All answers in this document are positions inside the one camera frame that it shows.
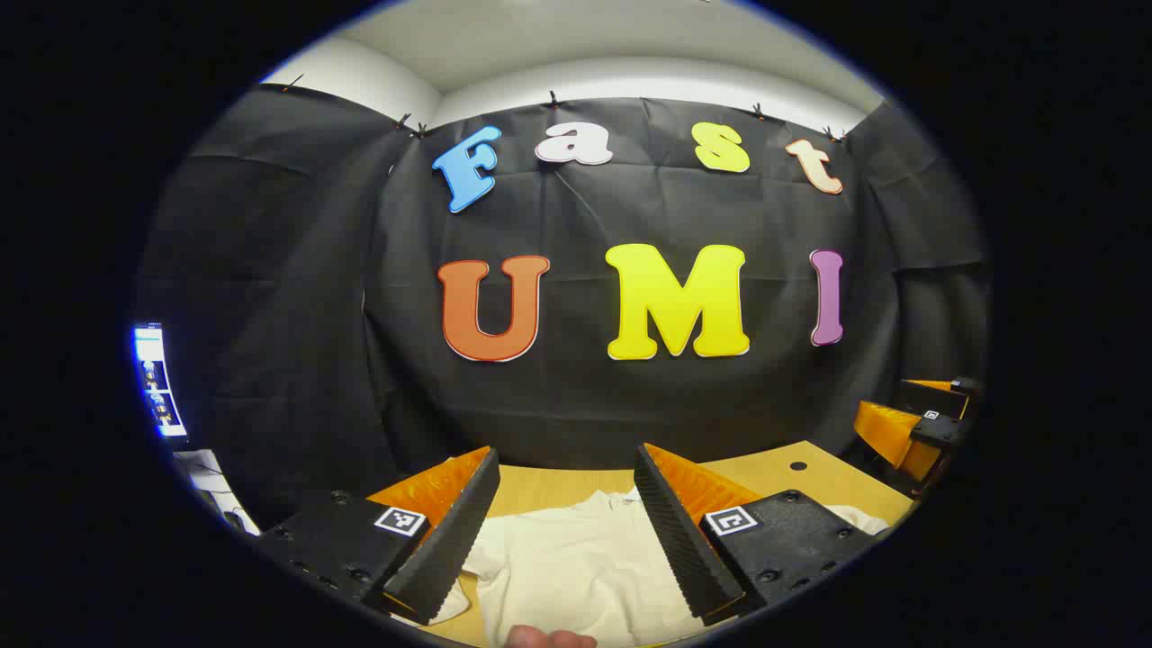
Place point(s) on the white sweatshirt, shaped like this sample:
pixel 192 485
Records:
pixel 576 567

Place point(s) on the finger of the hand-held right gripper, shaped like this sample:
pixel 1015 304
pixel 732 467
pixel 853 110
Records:
pixel 891 432
pixel 940 394

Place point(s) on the black backdrop cloth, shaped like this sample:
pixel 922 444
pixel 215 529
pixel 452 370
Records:
pixel 630 405

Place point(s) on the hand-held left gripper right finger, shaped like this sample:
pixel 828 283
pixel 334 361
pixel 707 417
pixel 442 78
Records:
pixel 675 531

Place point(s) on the white side desk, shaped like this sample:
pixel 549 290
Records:
pixel 202 470

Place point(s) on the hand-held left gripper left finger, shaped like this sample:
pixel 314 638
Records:
pixel 459 522

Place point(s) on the computer monitor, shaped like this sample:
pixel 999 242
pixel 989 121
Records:
pixel 157 378

